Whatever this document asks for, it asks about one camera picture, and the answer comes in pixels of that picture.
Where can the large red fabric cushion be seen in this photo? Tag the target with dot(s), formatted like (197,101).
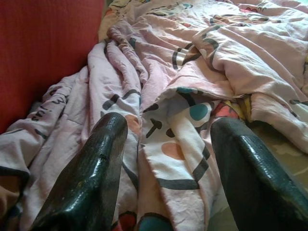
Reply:
(48,53)

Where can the pink cartoon print blanket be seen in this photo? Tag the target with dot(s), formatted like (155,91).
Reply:
(168,72)

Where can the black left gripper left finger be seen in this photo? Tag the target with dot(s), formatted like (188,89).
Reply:
(91,173)

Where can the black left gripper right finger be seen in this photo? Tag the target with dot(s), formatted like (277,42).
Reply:
(252,183)

